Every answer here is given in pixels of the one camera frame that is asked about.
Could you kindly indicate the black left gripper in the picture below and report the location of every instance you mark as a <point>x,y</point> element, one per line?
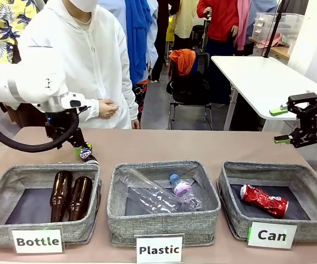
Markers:
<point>58,129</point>

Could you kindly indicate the crushed blue soda can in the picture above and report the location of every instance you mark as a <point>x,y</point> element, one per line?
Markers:
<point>86,151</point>

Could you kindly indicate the brown glass bottle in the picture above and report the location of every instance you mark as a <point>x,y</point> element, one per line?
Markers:
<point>80,198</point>
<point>60,195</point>

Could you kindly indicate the crushed red soda can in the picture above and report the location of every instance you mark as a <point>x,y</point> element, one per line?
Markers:
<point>265,200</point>

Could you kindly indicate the large clear plastic bottle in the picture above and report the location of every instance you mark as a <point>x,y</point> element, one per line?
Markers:
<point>147,192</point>

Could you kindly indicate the small plastic bottle pink label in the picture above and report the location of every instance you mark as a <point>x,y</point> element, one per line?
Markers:
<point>184,189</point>

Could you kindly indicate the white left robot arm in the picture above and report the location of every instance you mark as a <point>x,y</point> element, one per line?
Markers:
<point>23,82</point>

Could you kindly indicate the person's left forearm white sleeve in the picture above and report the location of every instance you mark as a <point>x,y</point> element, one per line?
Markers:
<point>130,101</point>

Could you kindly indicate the person's right forearm white sleeve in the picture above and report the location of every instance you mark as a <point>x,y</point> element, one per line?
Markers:
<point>89,110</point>

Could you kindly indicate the grey fabric basket bottle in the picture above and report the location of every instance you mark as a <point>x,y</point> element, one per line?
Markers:
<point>86,220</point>

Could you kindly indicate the grey fabric basket can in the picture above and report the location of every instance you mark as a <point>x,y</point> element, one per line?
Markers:
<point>271,225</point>

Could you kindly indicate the white sign reading Can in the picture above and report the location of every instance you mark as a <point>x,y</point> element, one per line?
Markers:
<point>272,235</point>

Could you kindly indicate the grey fabric basket plastic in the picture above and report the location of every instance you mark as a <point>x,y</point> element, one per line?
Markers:
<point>161,228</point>

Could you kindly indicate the person's right hand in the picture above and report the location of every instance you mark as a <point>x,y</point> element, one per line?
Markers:
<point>107,108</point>

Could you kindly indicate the person's left hand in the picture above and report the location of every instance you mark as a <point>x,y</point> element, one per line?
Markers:
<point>135,124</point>

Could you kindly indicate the white table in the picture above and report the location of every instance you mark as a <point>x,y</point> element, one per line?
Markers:
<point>257,79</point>

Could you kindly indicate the pink cloth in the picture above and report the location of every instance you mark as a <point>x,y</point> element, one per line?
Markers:
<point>273,40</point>

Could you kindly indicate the person in white hoodie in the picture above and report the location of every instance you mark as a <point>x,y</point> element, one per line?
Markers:
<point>86,55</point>

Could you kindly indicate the black pole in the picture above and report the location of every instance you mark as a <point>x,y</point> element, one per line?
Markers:
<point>276,27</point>

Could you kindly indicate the clear plastic storage boxes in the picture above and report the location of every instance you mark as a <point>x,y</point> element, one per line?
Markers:
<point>284,24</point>

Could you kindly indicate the black office chair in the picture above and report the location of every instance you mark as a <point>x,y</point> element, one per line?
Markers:
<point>191,107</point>

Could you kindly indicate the person with pink scarf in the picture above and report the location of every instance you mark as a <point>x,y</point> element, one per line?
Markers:
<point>246,24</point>

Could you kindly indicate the white sign reading Bottle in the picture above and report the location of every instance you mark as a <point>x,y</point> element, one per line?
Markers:
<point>37,241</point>

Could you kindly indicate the black bag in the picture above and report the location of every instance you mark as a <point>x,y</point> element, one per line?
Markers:
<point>188,88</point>

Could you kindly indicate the person with blue scarf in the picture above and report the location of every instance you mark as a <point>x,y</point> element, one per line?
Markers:
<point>141,41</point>

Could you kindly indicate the person in red shirt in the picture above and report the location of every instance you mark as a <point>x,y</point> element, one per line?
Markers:
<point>221,27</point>

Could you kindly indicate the orange cloth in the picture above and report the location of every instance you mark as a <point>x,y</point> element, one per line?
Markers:
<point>184,60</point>

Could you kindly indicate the white face mask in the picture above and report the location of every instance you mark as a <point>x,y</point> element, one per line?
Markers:
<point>84,5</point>

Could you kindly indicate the person in yellow floral shirt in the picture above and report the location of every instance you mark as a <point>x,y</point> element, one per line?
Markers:
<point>1,27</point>

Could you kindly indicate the white sign reading Plastic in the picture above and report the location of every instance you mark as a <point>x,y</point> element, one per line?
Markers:
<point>159,249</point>

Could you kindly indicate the person in cream top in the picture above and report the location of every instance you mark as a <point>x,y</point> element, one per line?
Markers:
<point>184,22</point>

